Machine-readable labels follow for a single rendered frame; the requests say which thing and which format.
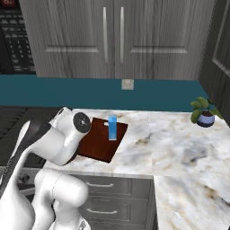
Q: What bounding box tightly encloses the blue milk carton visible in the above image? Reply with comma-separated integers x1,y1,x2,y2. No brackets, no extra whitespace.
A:
108,114,118,142

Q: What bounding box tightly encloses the dark red cutting board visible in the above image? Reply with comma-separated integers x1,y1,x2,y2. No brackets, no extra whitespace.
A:
75,117,129,164

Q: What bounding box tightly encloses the grey drawer front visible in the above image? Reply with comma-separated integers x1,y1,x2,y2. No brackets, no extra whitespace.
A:
76,195,152,230
69,174,154,199

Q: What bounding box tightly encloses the potted green plant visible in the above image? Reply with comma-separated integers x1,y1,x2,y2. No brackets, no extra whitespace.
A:
190,96,225,128

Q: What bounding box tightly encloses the black hob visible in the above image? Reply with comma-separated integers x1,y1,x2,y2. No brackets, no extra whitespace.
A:
0,106,67,169

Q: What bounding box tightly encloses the dark grey tall cupboard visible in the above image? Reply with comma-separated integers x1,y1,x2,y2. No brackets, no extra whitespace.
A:
198,0,230,128

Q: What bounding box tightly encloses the black microwave oven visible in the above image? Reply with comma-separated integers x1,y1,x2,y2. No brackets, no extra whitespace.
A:
0,0,38,75

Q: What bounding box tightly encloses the white wall socket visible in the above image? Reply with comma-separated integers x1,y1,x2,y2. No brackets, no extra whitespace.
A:
121,78,135,91

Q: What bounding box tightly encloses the silver drawer handle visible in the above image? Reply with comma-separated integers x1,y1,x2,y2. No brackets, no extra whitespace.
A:
85,208,119,216
85,181,115,190

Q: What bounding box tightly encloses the silver cupboard door handle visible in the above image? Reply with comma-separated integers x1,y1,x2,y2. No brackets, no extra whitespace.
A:
102,6,109,64
119,6,125,66

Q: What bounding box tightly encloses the grey wall cupboard door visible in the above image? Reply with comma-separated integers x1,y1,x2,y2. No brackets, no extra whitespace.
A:
18,0,116,80
113,0,216,81

